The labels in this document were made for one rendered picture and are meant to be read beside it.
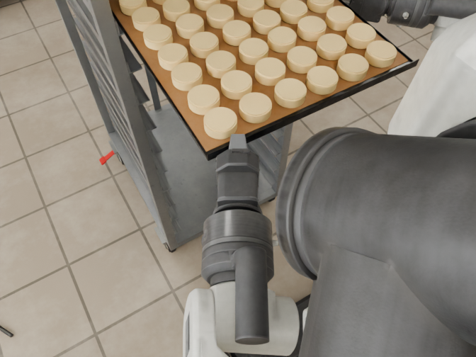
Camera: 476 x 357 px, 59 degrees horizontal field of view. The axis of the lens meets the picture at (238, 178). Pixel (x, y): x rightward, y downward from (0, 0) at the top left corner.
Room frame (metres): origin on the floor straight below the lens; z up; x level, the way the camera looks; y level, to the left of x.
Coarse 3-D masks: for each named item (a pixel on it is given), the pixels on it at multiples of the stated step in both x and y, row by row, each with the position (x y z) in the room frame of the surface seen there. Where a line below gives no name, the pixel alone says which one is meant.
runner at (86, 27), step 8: (72, 0) 1.15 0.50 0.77; (72, 8) 1.09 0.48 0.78; (80, 16) 1.07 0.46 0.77; (88, 24) 1.04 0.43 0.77; (88, 32) 0.97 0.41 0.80; (96, 40) 0.97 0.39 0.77; (96, 48) 0.92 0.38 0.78; (104, 56) 0.90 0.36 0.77; (144, 112) 0.70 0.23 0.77; (144, 120) 0.67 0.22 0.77; (152, 120) 0.67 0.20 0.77; (144, 128) 0.64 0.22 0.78; (152, 128) 0.65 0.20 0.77
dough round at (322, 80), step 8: (312, 72) 0.51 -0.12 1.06; (320, 72) 0.51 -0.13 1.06; (328, 72) 0.51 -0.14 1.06; (312, 80) 0.50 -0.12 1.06; (320, 80) 0.50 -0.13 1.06; (328, 80) 0.50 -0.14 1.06; (336, 80) 0.50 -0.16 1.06; (312, 88) 0.49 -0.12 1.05; (320, 88) 0.48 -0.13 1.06; (328, 88) 0.48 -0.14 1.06
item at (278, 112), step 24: (192, 0) 0.74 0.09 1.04; (336, 0) 0.74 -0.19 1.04; (168, 24) 0.66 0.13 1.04; (288, 24) 0.66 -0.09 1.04; (144, 48) 0.60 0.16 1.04; (312, 48) 0.60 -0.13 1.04; (168, 72) 0.54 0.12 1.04; (288, 72) 0.54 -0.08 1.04; (336, 72) 0.54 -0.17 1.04; (312, 96) 0.48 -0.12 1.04; (192, 120) 0.43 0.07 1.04; (240, 120) 0.43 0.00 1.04; (216, 144) 0.38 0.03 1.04
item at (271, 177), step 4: (248, 144) 1.02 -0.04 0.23; (248, 148) 1.01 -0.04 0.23; (252, 148) 1.00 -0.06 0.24; (256, 152) 0.97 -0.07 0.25; (260, 156) 0.95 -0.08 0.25; (260, 160) 0.95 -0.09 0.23; (260, 164) 0.93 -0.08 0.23; (264, 164) 0.92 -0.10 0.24; (260, 168) 0.91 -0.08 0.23; (264, 168) 0.91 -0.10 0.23; (268, 168) 0.90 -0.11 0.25; (264, 172) 0.89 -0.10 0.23; (268, 172) 0.89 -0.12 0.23; (272, 172) 0.88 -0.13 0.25; (268, 176) 0.87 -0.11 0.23; (272, 176) 0.87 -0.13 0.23; (276, 176) 0.86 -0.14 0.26; (268, 180) 0.86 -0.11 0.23; (272, 180) 0.86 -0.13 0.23; (276, 180) 0.85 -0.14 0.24; (272, 184) 0.84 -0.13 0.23
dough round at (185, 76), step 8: (184, 64) 0.53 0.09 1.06; (192, 64) 0.53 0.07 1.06; (176, 72) 0.51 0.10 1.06; (184, 72) 0.51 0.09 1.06; (192, 72) 0.51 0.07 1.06; (200, 72) 0.52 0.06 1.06; (176, 80) 0.50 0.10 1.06; (184, 80) 0.50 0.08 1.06; (192, 80) 0.50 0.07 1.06; (200, 80) 0.51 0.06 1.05; (176, 88) 0.50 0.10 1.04; (184, 88) 0.49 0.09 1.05
